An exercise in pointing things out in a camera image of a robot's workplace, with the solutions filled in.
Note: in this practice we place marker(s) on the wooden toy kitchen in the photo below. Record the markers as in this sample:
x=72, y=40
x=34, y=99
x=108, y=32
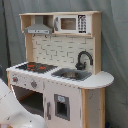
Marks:
x=61, y=50

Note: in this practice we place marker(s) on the black stovetop red burners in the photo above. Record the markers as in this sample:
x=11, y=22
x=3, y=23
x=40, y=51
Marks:
x=36, y=67

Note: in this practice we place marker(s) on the right stove knob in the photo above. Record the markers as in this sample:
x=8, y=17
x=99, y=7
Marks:
x=33, y=84

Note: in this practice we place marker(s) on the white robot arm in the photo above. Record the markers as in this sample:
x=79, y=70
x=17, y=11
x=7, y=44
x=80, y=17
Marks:
x=12, y=113

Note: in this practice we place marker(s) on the grey range hood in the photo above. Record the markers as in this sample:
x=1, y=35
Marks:
x=38, y=27

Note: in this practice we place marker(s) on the toy microwave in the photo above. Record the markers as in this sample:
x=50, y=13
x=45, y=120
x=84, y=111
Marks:
x=73, y=24

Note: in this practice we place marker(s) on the stove knob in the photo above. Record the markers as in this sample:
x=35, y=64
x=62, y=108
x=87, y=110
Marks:
x=15, y=79
x=33, y=84

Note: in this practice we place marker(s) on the black toy faucet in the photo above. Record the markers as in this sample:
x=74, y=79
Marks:
x=82, y=57

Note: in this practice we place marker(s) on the left stove knob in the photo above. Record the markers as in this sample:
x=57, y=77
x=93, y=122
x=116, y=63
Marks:
x=15, y=79

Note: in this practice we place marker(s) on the white cabinet door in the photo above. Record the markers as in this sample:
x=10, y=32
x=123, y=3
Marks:
x=62, y=106

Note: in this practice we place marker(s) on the grey toy sink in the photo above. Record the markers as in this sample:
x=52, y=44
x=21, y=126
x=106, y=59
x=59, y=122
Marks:
x=72, y=74

